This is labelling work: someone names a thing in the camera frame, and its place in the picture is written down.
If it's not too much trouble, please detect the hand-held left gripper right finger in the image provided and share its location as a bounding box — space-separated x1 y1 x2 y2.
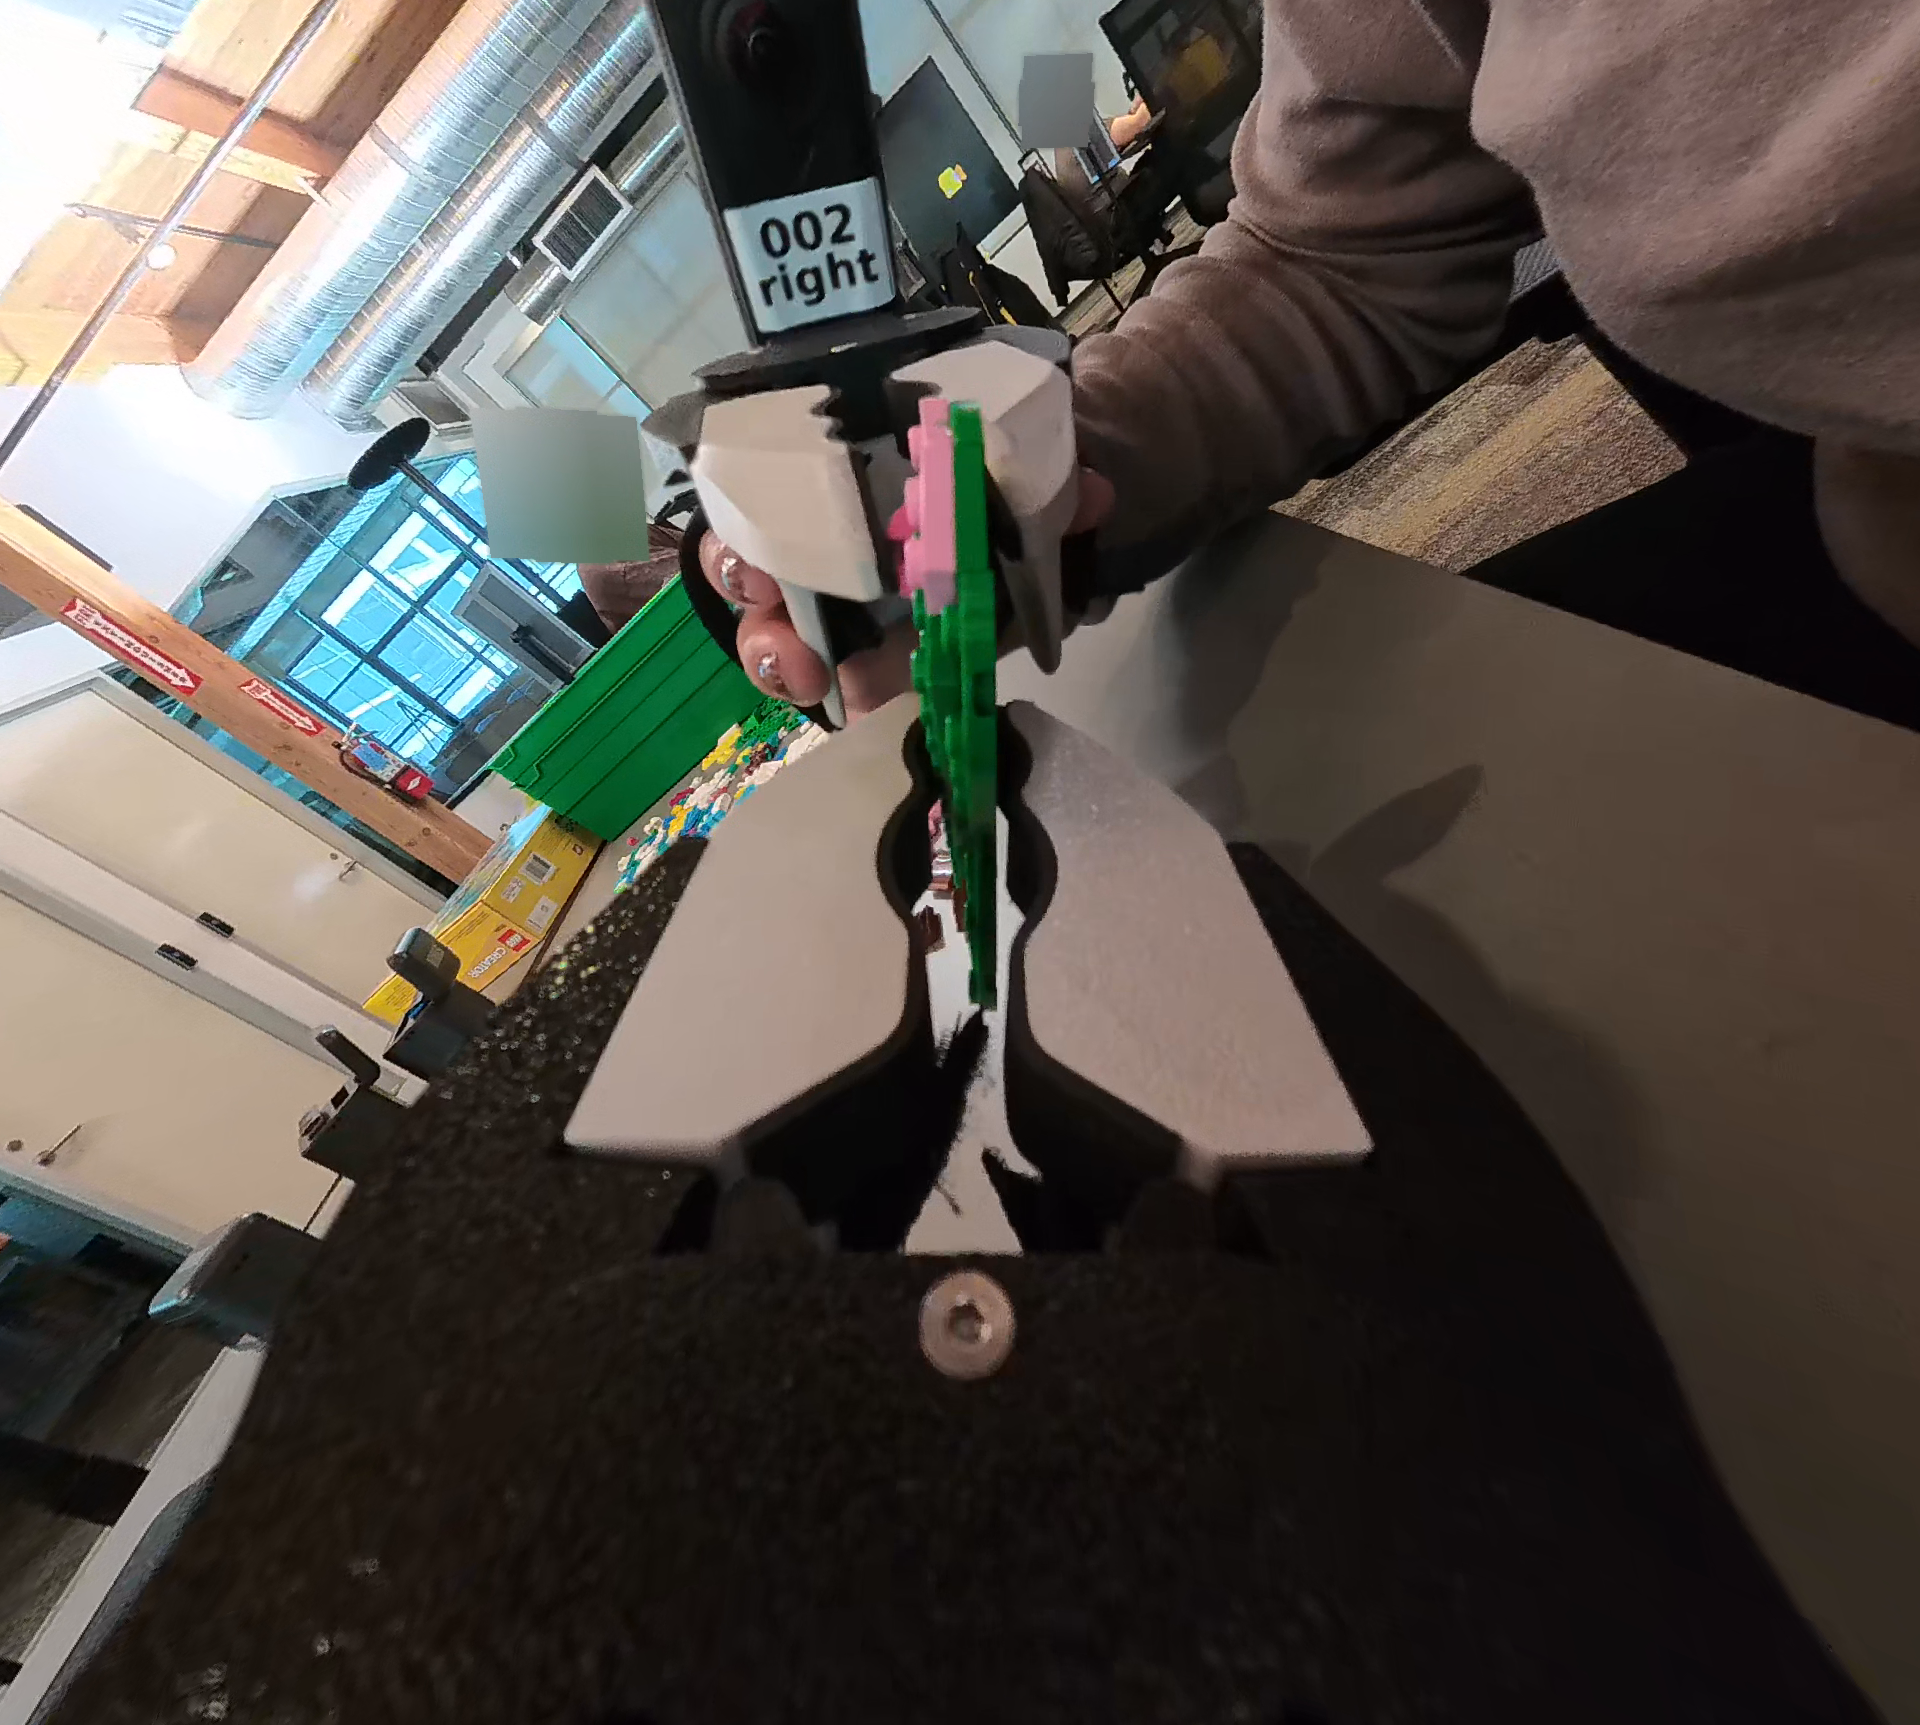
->
996 698 1376 1185

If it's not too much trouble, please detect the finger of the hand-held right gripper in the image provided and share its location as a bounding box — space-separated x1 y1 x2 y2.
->
913 342 1082 676
682 395 895 729

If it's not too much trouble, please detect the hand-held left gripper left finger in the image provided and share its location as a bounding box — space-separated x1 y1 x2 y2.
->
565 698 932 1170

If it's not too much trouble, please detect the pink lego brick cluster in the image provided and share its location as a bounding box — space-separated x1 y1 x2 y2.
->
884 397 963 608

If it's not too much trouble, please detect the green lego baseplate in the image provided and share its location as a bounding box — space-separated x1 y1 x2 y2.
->
906 403 1005 1011

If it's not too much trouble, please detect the person's right forearm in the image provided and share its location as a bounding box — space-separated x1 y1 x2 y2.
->
1068 105 1549 594

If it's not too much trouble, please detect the pile of loose lego bricks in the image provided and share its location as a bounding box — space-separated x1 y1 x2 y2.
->
614 696 835 887

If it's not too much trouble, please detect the yellow lego box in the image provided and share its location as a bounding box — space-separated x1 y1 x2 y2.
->
365 810 603 1023

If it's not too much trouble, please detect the person's right hand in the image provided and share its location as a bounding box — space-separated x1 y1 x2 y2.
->
692 465 1122 706

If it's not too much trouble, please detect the black display screen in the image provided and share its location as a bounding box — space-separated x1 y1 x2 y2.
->
876 56 1022 257

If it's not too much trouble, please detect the black office chair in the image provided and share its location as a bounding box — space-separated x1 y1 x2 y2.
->
1020 157 1146 308
1102 0 1271 243

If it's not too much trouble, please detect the green plastic bin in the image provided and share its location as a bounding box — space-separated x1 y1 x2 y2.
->
486 577 782 842

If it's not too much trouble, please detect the black device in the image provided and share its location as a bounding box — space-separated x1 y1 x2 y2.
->
300 1027 430 1179
387 926 498 1083

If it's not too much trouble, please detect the black dome lamp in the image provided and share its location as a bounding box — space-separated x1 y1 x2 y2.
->
349 417 498 544

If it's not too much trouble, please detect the small red device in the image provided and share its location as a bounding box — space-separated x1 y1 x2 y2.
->
342 727 439 804

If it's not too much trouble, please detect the teal framed window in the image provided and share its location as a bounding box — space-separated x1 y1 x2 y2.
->
195 450 603 767

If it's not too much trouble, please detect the white cabinet door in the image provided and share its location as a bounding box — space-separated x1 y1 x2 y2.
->
0 674 453 977
0 884 396 1233

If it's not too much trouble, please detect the wooden beam with red labels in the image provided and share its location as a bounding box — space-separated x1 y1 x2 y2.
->
0 502 498 887

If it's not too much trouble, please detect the person's black pants leg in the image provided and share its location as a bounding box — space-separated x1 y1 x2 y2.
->
1462 284 1920 737

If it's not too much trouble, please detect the person's grey sweatshirt torso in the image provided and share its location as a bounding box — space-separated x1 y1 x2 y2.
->
1245 0 1920 603

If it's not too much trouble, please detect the duct vent grille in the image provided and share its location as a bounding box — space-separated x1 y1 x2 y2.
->
533 165 632 272

